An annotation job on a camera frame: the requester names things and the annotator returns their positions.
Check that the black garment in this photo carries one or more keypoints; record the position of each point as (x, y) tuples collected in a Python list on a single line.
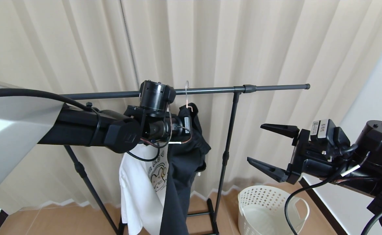
[(181, 169)]

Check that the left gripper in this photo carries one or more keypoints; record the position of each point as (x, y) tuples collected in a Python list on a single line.
[(168, 127)]

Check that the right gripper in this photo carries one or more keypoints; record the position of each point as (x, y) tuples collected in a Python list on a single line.
[(308, 166)]

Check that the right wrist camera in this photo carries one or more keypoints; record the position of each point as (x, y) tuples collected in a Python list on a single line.
[(325, 130)]

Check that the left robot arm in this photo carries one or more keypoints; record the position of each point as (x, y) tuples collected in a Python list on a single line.
[(14, 130)]

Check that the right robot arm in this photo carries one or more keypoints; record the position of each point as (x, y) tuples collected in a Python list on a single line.
[(380, 140)]

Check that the white printed t-shirt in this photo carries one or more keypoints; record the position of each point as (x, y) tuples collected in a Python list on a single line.
[(135, 195)]

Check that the pink clothes hanger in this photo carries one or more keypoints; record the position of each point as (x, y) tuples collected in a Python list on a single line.
[(186, 94)]

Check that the beige curtain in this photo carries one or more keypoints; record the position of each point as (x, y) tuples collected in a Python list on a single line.
[(243, 39)]

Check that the white laundry basket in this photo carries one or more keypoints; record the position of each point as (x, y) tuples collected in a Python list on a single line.
[(262, 209)]

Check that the black clothes rack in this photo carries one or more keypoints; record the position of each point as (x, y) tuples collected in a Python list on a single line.
[(269, 87)]

